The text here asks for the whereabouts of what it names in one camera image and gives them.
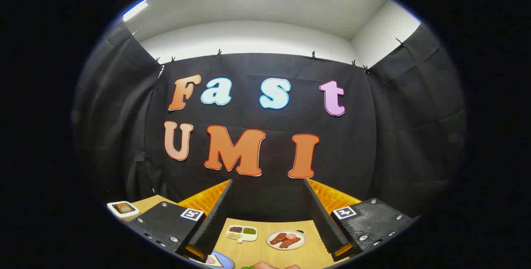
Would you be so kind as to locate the yellow soybeans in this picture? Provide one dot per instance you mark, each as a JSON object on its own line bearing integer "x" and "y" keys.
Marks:
{"x": 233, "y": 236}

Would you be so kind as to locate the ceiling light panel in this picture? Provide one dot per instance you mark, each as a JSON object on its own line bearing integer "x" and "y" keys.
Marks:
{"x": 135, "y": 10}

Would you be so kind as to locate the toasted bread slice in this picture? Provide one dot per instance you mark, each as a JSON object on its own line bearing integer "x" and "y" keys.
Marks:
{"x": 123, "y": 208}

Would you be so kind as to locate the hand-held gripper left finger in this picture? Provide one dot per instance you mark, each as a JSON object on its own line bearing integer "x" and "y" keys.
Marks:
{"x": 215, "y": 219}

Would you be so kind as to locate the white round plate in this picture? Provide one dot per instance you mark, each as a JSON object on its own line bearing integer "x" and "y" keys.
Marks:
{"x": 299, "y": 245}

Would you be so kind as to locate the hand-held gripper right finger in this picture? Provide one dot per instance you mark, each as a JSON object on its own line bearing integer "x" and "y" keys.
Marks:
{"x": 321, "y": 219}

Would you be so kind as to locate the white toaster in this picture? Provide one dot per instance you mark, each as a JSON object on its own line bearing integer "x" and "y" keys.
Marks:
{"x": 114, "y": 213}

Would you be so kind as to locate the dark brown beans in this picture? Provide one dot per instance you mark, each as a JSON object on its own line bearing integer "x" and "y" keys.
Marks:
{"x": 235, "y": 229}

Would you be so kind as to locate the row of black cloth clips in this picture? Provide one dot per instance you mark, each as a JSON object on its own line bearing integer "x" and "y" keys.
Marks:
{"x": 313, "y": 55}

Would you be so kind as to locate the blue round plate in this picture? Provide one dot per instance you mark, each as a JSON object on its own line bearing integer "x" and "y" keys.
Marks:
{"x": 224, "y": 262}

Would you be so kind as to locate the brown meat piece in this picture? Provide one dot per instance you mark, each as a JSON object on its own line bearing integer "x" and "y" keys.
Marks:
{"x": 290, "y": 242}
{"x": 277, "y": 238}

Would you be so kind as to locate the pink ham slice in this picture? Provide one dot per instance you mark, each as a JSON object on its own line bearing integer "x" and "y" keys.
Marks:
{"x": 210, "y": 260}

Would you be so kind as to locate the pink sausage slice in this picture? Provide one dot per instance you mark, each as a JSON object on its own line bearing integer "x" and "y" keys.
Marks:
{"x": 291, "y": 236}

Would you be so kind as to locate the green mung beans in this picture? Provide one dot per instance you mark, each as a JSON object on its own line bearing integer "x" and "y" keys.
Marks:
{"x": 249, "y": 231}

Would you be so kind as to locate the white divided dish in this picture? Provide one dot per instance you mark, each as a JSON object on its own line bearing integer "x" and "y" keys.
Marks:
{"x": 242, "y": 238}

